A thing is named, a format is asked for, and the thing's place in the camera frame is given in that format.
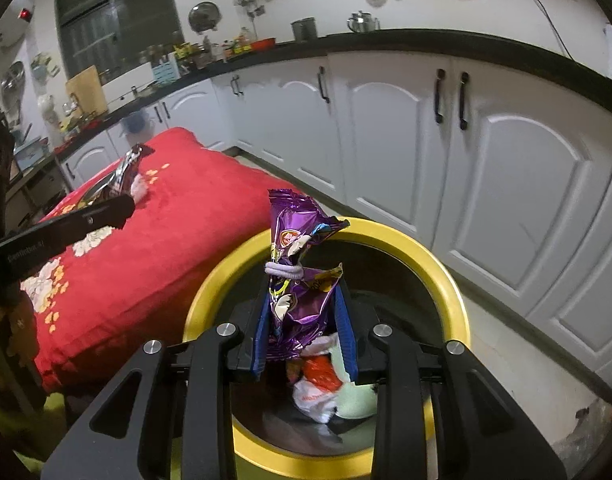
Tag red floral blanket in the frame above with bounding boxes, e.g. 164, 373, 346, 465
20, 127, 307, 393

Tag dark foil snack wrapper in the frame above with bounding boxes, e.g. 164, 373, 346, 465
83, 144, 157, 207

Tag white lower kitchen cabinets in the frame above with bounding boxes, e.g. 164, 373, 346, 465
60, 45, 612, 391

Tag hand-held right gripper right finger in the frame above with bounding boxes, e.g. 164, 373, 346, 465
333, 275, 567, 480

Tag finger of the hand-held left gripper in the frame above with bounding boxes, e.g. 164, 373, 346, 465
0, 194, 136, 281

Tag black power cable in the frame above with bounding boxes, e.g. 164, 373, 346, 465
513, 0, 574, 58

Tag small metal teapot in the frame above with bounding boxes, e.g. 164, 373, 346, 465
347, 10, 381, 33

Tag white hair tie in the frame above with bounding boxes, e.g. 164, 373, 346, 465
265, 261, 305, 281

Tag group of condiment bottles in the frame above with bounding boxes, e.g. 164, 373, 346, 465
136, 27, 254, 68

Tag red plastic bag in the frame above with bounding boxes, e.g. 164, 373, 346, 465
303, 355, 344, 391

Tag white water heater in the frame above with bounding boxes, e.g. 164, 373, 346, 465
0, 2, 36, 46

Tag person's green garment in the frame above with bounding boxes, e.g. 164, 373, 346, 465
0, 392, 86, 480

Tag pale green sponge bundle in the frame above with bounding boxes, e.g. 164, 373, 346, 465
331, 335, 381, 420

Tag wooden cutting board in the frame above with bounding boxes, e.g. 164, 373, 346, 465
66, 65, 109, 116

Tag hanging metal pot lid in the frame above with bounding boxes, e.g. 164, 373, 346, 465
188, 1, 221, 32

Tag dark kitchen window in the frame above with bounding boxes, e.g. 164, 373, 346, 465
54, 0, 184, 78

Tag black kitchen countertop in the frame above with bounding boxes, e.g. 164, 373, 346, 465
50, 30, 612, 161

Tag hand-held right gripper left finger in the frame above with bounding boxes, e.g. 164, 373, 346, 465
40, 272, 274, 480

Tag light blue knife block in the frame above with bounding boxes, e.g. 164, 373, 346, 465
150, 57, 181, 83

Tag purple printed snack wrapper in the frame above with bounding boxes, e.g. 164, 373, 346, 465
263, 188, 351, 363

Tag yellow trash bin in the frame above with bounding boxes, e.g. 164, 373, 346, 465
182, 216, 471, 480

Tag white plastic bag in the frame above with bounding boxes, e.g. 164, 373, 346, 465
292, 377, 344, 423

